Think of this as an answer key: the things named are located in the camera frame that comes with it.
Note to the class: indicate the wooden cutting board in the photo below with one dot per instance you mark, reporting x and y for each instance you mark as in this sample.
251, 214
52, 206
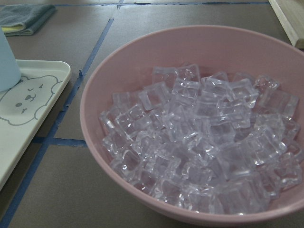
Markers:
291, 16

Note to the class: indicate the light blue plastic cup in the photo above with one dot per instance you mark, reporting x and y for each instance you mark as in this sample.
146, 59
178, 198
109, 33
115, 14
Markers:
10, 73

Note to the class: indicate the cream bear tray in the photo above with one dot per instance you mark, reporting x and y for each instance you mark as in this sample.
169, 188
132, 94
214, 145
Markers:
24, 108

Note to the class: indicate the clear ice cubes pile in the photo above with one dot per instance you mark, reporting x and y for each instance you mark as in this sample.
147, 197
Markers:
213, 144

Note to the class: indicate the pink bowl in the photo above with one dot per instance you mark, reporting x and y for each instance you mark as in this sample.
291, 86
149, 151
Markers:
213, 49

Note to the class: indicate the grey folded cloth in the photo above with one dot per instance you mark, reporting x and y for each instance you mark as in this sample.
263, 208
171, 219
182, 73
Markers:
24, 19

